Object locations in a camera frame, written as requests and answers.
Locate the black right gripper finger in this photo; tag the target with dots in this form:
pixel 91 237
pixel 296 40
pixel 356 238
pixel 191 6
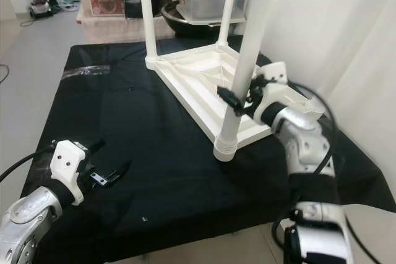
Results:
pixel 230 98

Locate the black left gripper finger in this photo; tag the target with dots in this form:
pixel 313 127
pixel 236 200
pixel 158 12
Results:
pixel 93 145
pixel 117 170

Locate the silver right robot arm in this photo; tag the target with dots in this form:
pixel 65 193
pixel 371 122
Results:
pixel 303 134

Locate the black table cloth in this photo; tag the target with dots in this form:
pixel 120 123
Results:
pixel 161 177

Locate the clear crumpled tape strip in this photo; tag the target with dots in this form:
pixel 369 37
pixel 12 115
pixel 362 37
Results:
pixel 86 71

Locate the black wok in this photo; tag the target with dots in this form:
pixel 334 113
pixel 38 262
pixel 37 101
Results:
pixel 179 24

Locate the clear plastic lidded container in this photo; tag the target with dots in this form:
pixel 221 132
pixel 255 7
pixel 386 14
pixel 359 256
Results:
pixel 207 1

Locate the beige cloth covered bench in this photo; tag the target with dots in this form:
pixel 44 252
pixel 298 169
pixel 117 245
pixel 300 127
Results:
pixel 114 27

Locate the grey vacuum cleaner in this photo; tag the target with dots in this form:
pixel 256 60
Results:
pixel 40 9

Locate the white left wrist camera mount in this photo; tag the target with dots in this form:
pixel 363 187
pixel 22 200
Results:
pixel 68 165

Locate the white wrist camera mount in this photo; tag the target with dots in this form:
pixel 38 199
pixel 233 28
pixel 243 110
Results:
pixel 275 73
pixel 68 165

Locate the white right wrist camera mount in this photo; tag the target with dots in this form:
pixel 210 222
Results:
pixel 275 73

